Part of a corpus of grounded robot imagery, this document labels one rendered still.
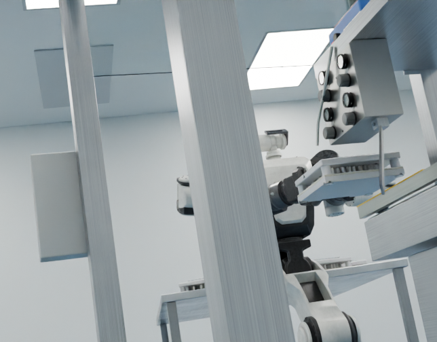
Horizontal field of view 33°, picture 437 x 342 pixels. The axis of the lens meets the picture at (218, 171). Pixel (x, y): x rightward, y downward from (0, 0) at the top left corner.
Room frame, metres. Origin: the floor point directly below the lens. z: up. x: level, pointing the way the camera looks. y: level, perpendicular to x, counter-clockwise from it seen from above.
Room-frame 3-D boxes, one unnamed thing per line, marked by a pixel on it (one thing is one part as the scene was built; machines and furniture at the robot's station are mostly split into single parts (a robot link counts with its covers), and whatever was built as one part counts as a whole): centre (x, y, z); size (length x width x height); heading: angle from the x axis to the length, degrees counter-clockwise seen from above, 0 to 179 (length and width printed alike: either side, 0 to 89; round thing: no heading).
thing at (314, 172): (2.18, -0.38, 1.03); 0.25 x 0.24 x 0.02; 105
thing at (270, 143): (2.79, -0.21, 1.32); 0.10 x 0.07 x 0.09; 104
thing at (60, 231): (1.79, 0.38, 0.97); 0.17 x 0.06 x 0.26; 106
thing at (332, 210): (2.52, -0.36, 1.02); 0.11 x 0.11 x 0.11; 7
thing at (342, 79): (1.72, -0.34, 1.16); 0.03 x 0.03 x 0.04; 16
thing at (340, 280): (4.00, -0.12, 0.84); 1.50 x 1.10 x 0.04; 8
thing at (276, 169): (2.85, -0.20, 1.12); 0.34 x 0.30 x 0.36; 104
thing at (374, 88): (1.80, -0.38, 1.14); 0.22 x 0.11 x 0.20; 16
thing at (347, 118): (1.74, -0.33, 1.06); 0.03 x 0.03 x 0.04; 16
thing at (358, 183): (2.18, -0.38, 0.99); 0.24 x 0.24 x 0.02; 15
